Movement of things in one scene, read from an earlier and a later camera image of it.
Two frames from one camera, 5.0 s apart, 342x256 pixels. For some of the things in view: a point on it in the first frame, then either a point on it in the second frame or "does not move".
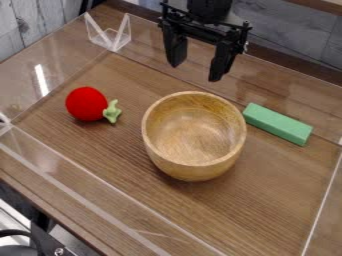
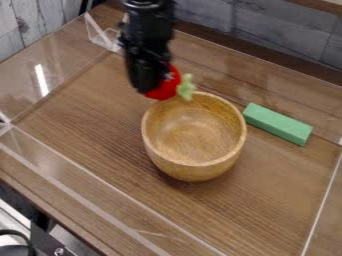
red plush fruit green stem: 88,103 → 181,85
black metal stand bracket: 46,243 does not move
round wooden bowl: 194,132 does not move
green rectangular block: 279,124 does not move
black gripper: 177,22 → 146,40
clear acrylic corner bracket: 109,38 does not move
